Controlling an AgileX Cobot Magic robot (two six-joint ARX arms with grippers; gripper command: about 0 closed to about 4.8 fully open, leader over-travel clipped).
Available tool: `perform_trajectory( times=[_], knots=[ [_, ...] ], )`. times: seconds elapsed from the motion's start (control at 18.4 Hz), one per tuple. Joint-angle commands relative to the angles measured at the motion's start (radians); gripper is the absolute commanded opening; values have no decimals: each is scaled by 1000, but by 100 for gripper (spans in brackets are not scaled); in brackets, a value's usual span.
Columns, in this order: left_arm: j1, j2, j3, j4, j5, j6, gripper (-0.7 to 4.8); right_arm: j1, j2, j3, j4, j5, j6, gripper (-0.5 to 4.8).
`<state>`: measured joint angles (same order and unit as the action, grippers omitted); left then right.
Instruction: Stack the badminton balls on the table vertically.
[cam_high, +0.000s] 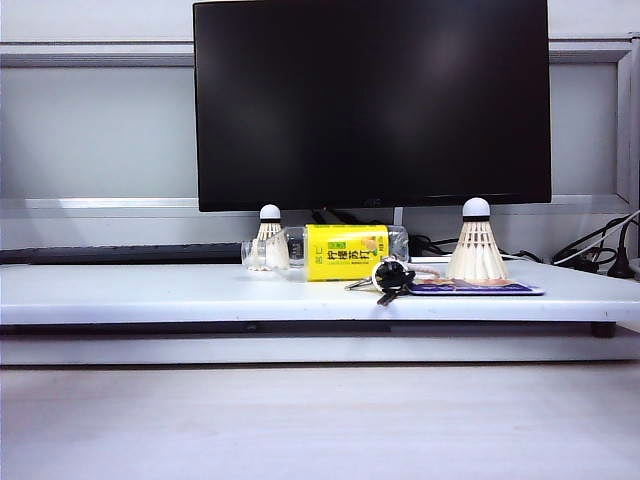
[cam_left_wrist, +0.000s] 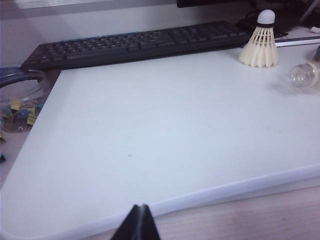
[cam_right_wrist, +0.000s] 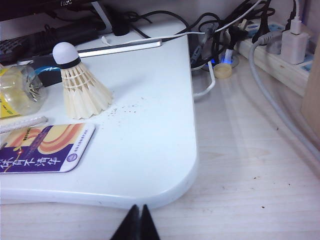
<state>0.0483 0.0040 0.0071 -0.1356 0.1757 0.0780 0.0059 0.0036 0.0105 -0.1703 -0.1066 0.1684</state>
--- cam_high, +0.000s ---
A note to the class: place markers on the small white feather shuttlecock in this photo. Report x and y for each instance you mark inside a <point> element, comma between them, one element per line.
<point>269,229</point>

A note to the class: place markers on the clear bottle with yellow label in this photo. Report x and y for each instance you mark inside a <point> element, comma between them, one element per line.
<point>345,252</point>

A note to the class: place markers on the key bunch with clear fob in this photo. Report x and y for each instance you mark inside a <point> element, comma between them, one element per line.
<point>390,274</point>

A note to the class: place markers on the silver monitor stand pole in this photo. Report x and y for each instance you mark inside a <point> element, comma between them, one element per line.
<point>398,216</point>

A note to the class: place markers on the black computer monitor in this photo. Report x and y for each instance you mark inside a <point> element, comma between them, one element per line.
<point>370,100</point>

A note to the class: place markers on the large white feather shuttlecock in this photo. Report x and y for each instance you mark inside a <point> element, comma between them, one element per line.
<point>477,250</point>

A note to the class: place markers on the white desk riser board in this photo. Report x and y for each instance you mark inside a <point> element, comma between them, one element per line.
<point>150,292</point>

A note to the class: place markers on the black computer keyboard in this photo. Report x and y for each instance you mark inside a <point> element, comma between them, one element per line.
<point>125,254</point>

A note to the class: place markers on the purple printed card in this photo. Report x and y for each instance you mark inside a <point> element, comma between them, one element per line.
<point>520,289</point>

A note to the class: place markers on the black riser foot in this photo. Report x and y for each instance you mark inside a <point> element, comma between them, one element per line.
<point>603,330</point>

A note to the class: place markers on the black power plug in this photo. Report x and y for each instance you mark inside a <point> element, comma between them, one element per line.
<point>622,260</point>

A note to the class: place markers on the aluminium partition frame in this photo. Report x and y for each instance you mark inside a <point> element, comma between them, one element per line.
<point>100,54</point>

